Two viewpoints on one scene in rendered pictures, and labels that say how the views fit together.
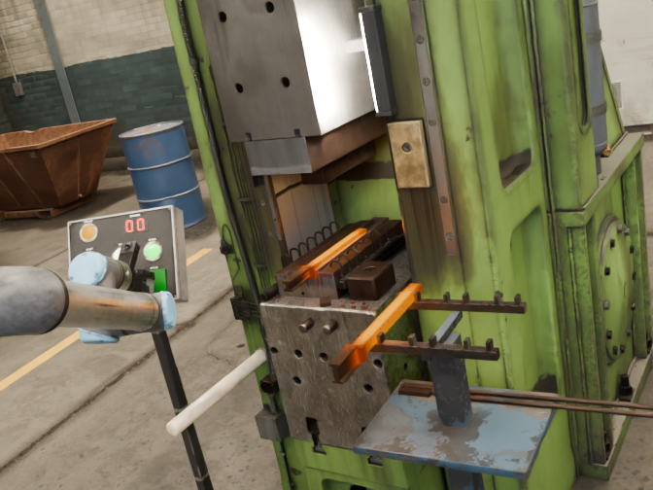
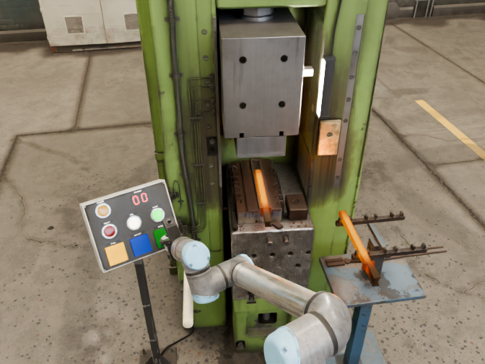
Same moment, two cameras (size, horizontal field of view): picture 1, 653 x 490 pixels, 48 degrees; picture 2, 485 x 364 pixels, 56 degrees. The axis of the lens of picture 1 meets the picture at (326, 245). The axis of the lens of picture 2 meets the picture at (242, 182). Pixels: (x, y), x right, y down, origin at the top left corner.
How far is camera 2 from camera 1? 1.52 m
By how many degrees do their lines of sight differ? 40
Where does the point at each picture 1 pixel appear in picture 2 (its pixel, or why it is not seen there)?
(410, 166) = (328, 144)
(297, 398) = not seen: hidden behind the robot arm
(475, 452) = (397, 291)
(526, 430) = (405, 272)
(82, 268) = (196, 256)
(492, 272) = (354, 192)
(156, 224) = (156, 195)
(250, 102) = (250, 115)
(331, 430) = not seen: hidden behind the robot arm
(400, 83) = (333, 99)
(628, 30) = not seen: outside the picture
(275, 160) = (259, 149)
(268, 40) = (276, 78)
